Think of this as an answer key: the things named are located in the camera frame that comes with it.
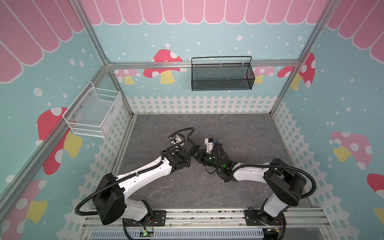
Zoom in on black corrugated cable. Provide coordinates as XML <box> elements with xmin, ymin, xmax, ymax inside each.
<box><xmin>215</xmin><ymin>139</ymin><xmax>317</xmax><ymax>200</ymax></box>
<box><xmin>74</xmin><ymin>127</ymin><xmax>196</xmax><ymax>216</ymax></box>

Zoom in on black corrugated right cable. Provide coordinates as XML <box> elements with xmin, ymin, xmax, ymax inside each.
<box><xmin>215</xmin><ymin>139</ymin><xmax>317</xmax><ymax>200</ymax></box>

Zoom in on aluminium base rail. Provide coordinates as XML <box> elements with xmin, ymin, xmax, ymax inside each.
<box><xmin>80</xmin><ymin>208</ymin><xmax>331</xmax><ymax>230</ymax></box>

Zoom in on black mesh wall basket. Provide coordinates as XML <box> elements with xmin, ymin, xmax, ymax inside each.
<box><xmin>191</xmin><ymin>56</ymin><xmax>256</xmax><ymax>92</ymax></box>

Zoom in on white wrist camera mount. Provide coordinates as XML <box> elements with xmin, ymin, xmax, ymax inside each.
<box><xmin>169</xmin><ymin>133</ymin><xmax>186</xmax><ymax>145</ymax></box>
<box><xmin>205</xmin><ymin>138</ymin><xmax>215</xmax><ymax>154</ymax></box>

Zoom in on white ribbed cable duct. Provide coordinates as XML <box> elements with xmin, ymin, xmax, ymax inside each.
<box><xmin>89</xmin><ymin>228</ymin><xmax>265</xmax><ymax>240</ymax></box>

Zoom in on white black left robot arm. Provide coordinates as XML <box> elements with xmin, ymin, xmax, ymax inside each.
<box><xmin>92</xmin><ymin>139</ymin><xmax>200</xmax><ymax>225</ymax></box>

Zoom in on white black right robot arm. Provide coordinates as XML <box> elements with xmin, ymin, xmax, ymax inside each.
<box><xmin>194</xmin><ymin>142</ymin><xmax>313</xmax><ymax>220</ymax></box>

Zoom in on white wire wall basket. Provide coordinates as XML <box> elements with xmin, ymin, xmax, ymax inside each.
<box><xmin>63</xmin><ymin>82</ymin><xmax>123</xmax><ymax>138</ymax></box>

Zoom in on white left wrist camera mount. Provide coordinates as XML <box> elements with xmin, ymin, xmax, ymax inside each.
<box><xmin>169</xmin><ymin>133</ymin><xmax>186</xmax><ymax>145</ymax></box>

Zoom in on aluminium frame profile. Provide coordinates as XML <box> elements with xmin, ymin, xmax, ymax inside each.
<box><xmin>1</xmin><ymin>1</ymin><xmax>136</xmax><ymax>219</ymax></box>

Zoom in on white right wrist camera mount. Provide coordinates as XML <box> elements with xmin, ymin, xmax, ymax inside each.
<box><xmin>205</xmin><ymin>138</ymin><xmax>215</xmax><ymax>154</ymax></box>

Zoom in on black corrugated left cable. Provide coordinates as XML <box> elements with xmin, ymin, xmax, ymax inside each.
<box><xmin>74</xmin><ymin>127</ymin><xmax>196</xmax><ymax>216</ymax></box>

